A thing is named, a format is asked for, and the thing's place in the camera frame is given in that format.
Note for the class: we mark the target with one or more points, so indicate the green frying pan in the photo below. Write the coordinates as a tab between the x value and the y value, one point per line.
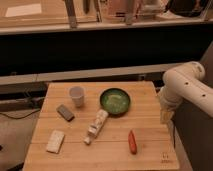
115	101

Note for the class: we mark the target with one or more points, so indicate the white plastic cup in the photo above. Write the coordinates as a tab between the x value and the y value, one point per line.
77	95

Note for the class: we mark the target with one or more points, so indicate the grey sponge block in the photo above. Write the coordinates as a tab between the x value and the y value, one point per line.
65	113

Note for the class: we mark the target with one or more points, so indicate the white rectangular block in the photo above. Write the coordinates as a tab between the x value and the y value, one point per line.
55	141

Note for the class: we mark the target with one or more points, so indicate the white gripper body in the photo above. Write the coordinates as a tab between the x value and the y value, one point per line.
169	102

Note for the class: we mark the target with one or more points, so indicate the white pan handle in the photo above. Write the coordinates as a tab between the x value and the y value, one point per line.
96	126

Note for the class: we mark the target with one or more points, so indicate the red pepper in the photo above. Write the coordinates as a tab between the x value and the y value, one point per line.
132	143

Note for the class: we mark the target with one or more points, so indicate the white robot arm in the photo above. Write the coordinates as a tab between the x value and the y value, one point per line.
184	82

